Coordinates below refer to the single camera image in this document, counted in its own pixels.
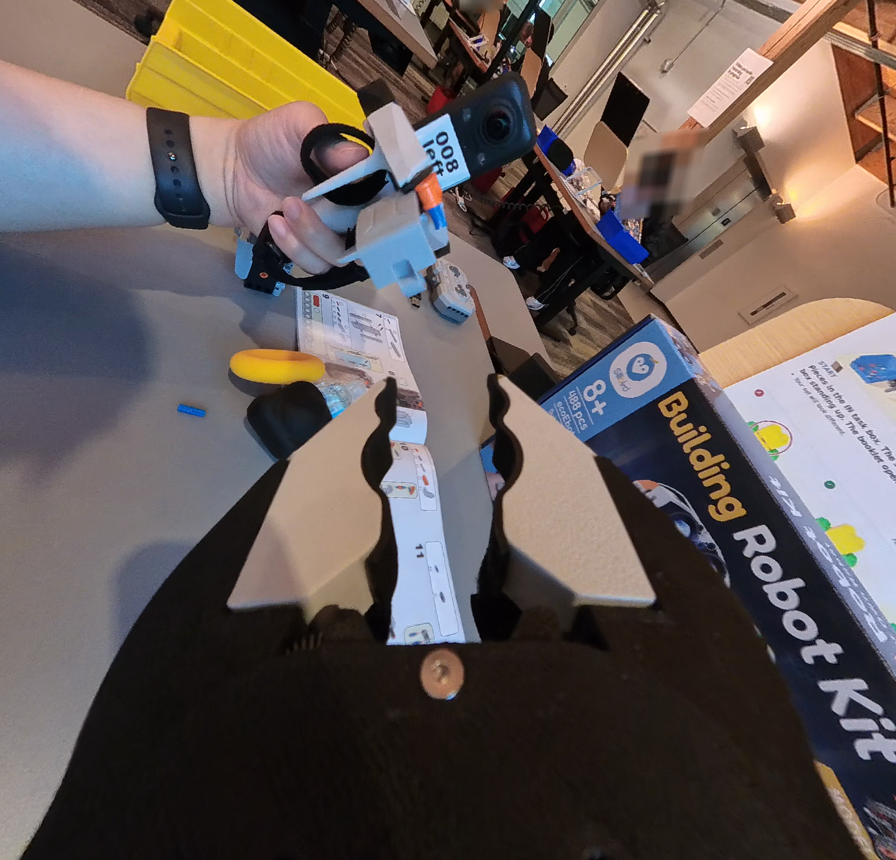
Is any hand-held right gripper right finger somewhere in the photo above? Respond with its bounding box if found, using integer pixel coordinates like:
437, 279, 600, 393
472, 373, 659, 643

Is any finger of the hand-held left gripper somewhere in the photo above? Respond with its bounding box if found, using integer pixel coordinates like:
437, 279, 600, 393
364, 101, 438, 190

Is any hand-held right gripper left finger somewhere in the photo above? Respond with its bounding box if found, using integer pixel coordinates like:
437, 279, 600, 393
226, 376, 400, 643

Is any grey panel brick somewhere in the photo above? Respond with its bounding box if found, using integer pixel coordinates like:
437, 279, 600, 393
335, 190, 454, 300

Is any person's left forearm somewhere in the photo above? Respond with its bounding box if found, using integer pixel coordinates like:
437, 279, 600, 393
0, 57, 197, 236

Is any grey desk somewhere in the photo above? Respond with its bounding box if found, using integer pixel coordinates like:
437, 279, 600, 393
0, 0, 561, 860

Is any person's left hand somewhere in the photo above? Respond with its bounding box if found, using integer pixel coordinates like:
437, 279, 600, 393
189, 99, 375, 278

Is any blue parts bin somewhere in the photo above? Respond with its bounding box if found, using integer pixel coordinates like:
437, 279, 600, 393
597, 208, 651, 265
534, 126, 576, 176

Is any black rubber tyre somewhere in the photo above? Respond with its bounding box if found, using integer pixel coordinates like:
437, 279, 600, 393
245, 379, 336, 463

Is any blue robot kit box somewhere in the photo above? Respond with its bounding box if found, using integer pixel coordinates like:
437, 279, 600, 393
482, 313, 896, 860

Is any clear sanitizer bottle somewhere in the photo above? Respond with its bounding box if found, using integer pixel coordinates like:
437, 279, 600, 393
317, 376, 371, 419

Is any black backed sheet stand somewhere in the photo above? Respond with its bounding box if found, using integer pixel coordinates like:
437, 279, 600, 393
583, 71, 653, 173

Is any black box with green light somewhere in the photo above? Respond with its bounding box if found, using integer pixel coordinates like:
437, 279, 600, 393
489, 337, 560, 400

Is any grey remote control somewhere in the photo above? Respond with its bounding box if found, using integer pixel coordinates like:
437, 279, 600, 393
426, 257, 478, 327

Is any black grey brick assembly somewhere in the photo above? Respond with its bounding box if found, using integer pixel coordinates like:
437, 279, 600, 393
233, 225, 296, 299

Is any open instruction booklet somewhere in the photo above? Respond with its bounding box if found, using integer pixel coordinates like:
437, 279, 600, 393
293, 286, 469, 645

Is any yellow parts bin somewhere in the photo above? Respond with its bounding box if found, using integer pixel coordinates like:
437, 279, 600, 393
125, 0, 366, 131

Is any black wrist band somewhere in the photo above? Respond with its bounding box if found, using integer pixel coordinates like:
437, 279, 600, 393
144, 106, 212, 231

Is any white instruction sheet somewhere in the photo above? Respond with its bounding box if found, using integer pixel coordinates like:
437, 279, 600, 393
723, 313, 896, 631

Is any wooden sheet stand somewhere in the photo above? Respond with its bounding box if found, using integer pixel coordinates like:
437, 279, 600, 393
699, 297, 896, 390

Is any yellow foam ring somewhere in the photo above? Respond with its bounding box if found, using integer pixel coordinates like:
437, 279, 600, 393
228, 348, 328, 388

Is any white wall notice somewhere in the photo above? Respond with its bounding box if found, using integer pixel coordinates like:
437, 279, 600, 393
687, 47, 774, 128

